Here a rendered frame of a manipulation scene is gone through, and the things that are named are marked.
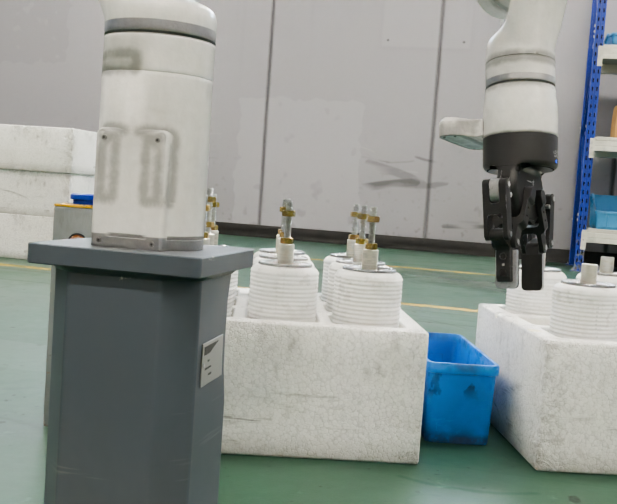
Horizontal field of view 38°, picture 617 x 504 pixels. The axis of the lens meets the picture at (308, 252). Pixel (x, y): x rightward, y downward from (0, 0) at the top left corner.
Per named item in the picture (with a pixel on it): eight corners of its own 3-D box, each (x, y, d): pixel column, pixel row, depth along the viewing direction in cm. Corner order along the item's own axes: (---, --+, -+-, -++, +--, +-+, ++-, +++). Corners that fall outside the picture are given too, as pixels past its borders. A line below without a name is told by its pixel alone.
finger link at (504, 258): (500, 230, 88) (500, 281, 88) (488, 228, 86) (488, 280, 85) (515, 230, 87) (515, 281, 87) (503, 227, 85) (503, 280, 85)
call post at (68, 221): (92, 429, 126) (104, 209, 124) (42, 426, 125) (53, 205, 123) (101, 416, 133) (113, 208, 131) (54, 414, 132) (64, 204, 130)
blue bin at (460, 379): (495, 447, 131) (502, 367, 130) (420, 443, 131) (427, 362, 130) (455, 399, 161) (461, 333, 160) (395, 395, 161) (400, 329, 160)
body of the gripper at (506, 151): (541, 120, 86) (541, 217, 85) (570, 135, 93) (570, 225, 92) (468, 128, 90) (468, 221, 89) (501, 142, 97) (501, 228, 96)
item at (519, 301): (565, 383, 147) (575, 274, 146) (508, 379, 147) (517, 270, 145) (547, 371, 157) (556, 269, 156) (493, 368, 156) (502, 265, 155)
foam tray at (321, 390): (418, 465, 120) (429, 332, 119) (126, 449, 118) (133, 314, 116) (381, 397, 159) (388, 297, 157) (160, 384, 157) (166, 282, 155)
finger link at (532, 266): (541, 254, 92) (541, 290, 92) (543, 254, 93) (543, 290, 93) (521, 254, 94) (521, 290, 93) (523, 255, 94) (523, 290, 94)
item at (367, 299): (402, 396, 129) (412, 272, 128) (379, 409, 120) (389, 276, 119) (341, 386, 133) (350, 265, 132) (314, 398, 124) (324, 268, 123)
